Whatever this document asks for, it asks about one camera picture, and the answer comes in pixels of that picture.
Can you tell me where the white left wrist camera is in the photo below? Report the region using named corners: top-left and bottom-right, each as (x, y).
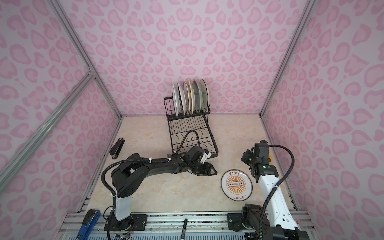
top-left (200, 150), bottom-right (212, 164)

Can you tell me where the light blue flower plate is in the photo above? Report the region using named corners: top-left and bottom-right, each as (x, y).
top-left (193, 81), bottom-right (202, 113)

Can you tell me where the cat pumpkin star plate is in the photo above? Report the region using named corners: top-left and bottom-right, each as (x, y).
top-left (186, 79), bottom-right (194, 115)

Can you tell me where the orange sunburst plate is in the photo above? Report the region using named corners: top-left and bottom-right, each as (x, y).
top-left (183, 81), bottom-right (190, 115)
top-left (221, 170), bottom-right (253, 202)

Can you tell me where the black marker pen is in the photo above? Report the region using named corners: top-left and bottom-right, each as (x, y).
top-left (181, 219), bottom-right (188, 240)

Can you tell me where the yellow calculator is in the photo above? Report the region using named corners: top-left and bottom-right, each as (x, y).
top-left (269, 152), bottom-right (273, 164)

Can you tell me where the diagonal aluminium frame bar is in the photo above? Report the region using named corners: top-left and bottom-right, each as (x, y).
top-left (1, 71), bottom-right (94, 192)

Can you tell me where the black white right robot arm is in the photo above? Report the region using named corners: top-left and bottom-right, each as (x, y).
top-left (241, 140), bottom-right (309, 240)

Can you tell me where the white plate green ring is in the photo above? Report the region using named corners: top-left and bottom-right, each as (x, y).
top-left (171, 83), bottom-right (181, 118)

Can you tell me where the white floral speckled plate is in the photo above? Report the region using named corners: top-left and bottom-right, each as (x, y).
top-left (199, 80), bottom-right (210, 112)

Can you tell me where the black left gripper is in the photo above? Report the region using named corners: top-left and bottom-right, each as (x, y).
top-left (190, 161), bottom-right (220, 176)

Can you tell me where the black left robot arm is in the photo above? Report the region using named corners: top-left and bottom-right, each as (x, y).
top-left (101, 130), bottom-right (218, 233)

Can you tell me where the black two-tier dish rack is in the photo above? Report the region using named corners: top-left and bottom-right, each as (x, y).
top-left (164, 97), bottom-right (219, 158)

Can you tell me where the blue handled tool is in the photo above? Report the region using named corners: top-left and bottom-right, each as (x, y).
top-left (76, 209), bottom-right (101, 240)

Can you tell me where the green-rim lettered white plate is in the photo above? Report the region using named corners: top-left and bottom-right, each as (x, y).
top-left (178, 83), bottom-right (187, 116)

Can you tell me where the black stapler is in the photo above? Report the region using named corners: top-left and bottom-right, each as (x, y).
top-left (109, 138), bottom-right (125, 160)

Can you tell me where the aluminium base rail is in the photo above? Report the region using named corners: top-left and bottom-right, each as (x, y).
top-left (55, 209), bottom-right (320, 240)

